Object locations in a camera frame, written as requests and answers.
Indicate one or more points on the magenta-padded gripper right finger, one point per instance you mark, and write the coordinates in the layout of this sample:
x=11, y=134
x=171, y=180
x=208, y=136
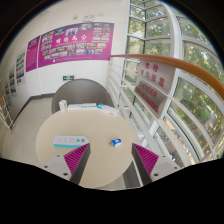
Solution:
x=145, y=157

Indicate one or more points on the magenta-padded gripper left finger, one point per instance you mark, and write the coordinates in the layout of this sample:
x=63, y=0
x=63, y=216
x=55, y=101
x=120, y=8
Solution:
x=78, y=156

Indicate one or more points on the white and teal power strip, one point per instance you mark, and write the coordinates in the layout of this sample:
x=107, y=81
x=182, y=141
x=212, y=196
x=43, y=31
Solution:
x=68, y=141

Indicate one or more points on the flat white and blue box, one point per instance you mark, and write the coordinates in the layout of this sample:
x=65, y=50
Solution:
x=89, y=106
x=74, y=107

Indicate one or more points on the small upright white box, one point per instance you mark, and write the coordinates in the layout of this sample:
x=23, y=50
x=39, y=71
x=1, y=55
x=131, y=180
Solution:
x=63, y=105

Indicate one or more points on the flat white and teal box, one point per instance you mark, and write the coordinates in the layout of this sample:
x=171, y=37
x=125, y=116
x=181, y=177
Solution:
x=108, y=109

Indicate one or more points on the grey round-backed chair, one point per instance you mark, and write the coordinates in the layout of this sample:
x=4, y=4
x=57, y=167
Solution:
x=81, y=90

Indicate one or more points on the white warning sign red lettering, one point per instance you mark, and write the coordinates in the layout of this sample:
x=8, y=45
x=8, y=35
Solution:
x=155, y=85

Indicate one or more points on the green exit sign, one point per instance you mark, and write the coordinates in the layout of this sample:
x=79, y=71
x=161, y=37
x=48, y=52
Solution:
x=68, y=78

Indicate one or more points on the white stair railing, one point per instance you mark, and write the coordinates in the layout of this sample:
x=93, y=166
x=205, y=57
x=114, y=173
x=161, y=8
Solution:
x=6, y=111

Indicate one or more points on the white railing with orange handrail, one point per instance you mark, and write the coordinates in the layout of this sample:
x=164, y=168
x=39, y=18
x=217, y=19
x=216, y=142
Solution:
x=166, y=60

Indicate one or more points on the white photo poster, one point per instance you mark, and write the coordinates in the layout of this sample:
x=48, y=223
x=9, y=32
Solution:
x=12, y=81
x=20, y=66

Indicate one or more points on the large magenta photo poster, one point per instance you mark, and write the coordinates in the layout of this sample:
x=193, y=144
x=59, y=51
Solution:
x=76, y=45

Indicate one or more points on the narrow magenta text poster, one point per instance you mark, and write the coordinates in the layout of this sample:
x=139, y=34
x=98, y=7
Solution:
x=32, y=54

